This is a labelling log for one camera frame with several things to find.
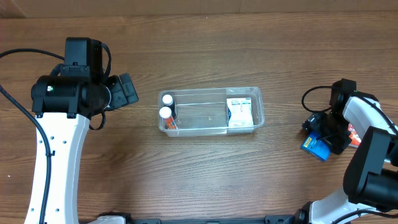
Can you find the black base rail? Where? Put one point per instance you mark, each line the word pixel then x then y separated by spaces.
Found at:
pixel 120 217

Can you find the clear plastic container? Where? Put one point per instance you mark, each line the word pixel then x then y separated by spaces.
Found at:
pixel 203 112

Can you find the blue box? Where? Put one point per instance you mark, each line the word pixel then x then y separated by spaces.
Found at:
pixel 316 147

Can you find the black bottle white cap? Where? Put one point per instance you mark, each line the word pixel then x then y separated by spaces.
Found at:
pixel 170 103

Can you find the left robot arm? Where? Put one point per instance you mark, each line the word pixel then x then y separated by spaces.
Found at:
pixel 64 103

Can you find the white box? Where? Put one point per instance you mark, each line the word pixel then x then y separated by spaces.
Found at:
pixel 239 112

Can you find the red box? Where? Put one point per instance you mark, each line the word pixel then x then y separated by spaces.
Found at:
pixel 355 139

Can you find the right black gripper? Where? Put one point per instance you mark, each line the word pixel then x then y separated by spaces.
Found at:
pixel 323 131

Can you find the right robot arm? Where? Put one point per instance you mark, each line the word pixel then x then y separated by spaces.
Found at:
pixel 368 188

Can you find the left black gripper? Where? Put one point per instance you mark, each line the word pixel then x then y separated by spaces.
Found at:
pixel 123 92

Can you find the orange bottle white cap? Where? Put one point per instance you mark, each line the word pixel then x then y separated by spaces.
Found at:
pixel 166 114

